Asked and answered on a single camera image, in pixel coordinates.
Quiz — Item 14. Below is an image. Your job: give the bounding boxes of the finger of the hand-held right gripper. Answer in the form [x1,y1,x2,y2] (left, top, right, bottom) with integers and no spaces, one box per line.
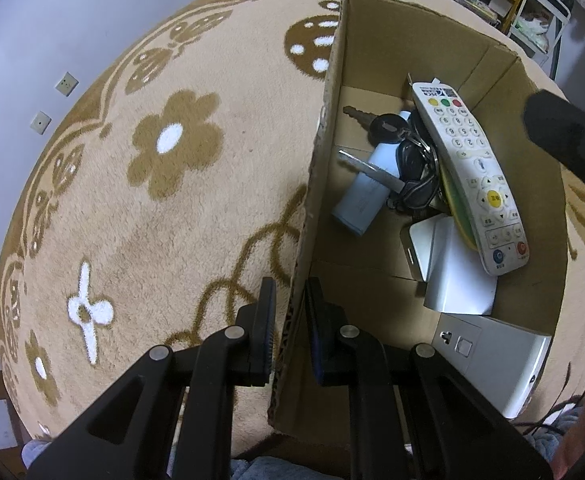
[521,89,585,193]

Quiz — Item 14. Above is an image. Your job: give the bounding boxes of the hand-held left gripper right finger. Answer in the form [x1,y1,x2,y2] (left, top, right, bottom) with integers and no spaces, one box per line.
[305,276,553,480]

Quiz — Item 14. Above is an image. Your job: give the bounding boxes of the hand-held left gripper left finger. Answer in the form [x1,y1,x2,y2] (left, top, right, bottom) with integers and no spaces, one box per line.
[25,276,278,480]

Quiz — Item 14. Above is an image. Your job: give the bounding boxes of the cardboard box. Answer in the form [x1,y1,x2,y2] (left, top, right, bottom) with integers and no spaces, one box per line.
[267,0,570,436]

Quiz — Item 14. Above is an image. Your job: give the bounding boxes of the white remote control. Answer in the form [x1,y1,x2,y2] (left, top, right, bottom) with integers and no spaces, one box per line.
[411,80,530,277]

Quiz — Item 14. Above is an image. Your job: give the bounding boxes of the yellow oval board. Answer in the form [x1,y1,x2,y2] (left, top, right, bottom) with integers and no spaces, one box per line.
[439,165,483,253]

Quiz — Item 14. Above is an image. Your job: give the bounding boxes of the bunch of keys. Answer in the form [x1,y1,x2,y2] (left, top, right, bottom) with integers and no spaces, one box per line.
[337,105,448,211]

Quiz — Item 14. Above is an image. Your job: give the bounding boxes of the light blue power bank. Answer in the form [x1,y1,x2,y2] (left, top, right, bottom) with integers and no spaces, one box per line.
[331,109,415,237]

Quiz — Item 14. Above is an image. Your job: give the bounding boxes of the white square card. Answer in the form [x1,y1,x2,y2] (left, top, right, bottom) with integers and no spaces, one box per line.
[422,217,498,317]

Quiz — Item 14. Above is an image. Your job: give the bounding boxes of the large white panel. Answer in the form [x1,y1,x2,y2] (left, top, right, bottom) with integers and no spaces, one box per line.
[429,312,553,420]

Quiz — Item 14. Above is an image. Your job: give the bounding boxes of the white rolling cart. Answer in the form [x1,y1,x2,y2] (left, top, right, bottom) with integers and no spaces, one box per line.
[509,0,573,68]

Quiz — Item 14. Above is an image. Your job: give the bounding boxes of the green tissue pack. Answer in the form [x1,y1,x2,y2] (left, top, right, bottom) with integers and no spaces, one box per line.
[515,15,553,53]

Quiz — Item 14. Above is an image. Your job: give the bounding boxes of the black cable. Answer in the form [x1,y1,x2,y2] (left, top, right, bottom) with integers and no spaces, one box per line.
[512,395,585,433]

